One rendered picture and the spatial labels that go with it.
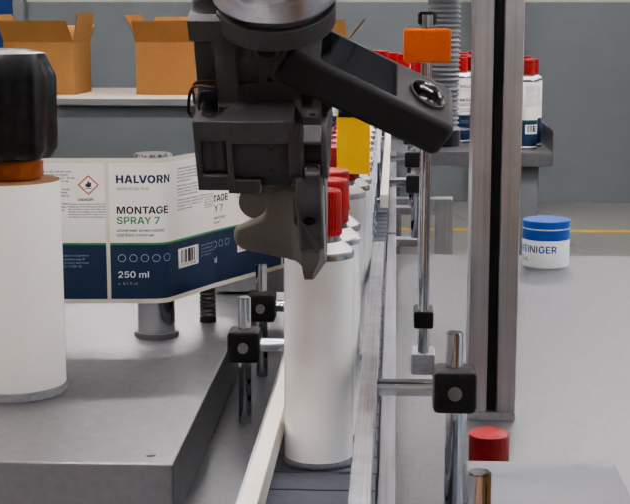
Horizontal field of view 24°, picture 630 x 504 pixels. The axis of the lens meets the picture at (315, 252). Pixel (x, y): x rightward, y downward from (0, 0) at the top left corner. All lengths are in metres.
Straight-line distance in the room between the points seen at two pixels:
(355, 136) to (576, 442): 0.34
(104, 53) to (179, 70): 2.28
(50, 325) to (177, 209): 0.26
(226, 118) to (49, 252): 0.42
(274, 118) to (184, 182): 0.62
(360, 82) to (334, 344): 0.25
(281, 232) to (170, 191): 0.54
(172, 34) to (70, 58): 0.49
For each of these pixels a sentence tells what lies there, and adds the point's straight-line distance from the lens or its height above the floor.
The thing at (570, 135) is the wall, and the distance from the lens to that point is 8.93.
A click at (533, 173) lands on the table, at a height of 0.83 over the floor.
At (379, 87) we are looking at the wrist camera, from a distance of 0.88.
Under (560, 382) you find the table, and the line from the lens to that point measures 1.53.
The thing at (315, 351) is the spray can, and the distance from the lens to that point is 1.05.
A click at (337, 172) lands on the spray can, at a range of 1.16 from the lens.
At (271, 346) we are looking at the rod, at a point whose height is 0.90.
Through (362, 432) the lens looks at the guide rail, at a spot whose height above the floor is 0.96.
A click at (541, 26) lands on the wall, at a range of 8.88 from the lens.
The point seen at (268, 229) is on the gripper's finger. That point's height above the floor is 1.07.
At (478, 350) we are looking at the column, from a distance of 1.37.
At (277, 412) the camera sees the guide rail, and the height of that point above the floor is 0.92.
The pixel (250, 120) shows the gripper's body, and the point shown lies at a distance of 0.87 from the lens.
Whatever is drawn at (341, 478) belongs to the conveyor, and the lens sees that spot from 1.06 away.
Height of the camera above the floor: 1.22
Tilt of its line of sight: 10 degrees down
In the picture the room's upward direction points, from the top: straight up
